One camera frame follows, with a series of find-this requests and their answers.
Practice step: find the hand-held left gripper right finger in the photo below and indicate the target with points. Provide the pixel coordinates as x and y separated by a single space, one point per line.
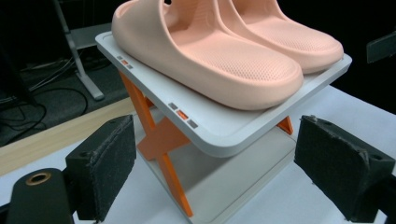
339 168

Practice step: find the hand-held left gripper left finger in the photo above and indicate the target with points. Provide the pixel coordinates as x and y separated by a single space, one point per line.
102 165

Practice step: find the white shoe rack orange legs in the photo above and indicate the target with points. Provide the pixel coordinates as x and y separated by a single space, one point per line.
218 127

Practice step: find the pink foam slipper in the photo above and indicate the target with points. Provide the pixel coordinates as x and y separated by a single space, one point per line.
286 34
205 59

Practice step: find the white table mat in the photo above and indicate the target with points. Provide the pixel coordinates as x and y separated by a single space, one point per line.
280 205

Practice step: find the white metal stand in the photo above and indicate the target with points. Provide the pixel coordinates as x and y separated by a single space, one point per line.
77 59

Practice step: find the dark flat panel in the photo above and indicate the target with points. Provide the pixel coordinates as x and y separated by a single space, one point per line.
381 46

